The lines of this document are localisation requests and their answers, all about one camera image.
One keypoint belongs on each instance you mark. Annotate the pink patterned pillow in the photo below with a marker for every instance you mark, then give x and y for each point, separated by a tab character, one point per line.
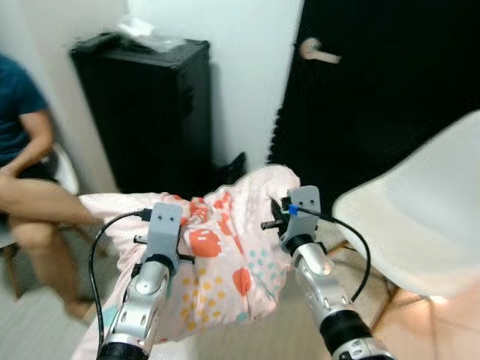
225	262

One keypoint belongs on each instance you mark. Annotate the clear plastic bag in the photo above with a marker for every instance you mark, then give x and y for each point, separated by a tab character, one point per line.
146	34

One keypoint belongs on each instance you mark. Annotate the black door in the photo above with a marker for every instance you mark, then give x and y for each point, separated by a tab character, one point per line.
390	105

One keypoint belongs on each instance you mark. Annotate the tall black case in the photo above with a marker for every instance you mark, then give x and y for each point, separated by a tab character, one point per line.
142	120

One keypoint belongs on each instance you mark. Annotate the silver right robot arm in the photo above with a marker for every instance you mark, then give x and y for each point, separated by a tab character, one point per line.
330	292

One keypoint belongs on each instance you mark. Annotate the small black object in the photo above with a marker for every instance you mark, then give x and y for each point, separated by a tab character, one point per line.
231	169

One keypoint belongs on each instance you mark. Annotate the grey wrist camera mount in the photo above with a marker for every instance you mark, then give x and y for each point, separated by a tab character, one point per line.
302	211
164	229

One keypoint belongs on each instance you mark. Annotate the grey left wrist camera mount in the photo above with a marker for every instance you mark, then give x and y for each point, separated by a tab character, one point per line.
164	229

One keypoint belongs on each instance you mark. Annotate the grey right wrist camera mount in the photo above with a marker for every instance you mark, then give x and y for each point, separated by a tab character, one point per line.
302	211

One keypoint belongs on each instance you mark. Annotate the person in blue shirt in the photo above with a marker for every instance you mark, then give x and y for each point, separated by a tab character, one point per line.
30	195

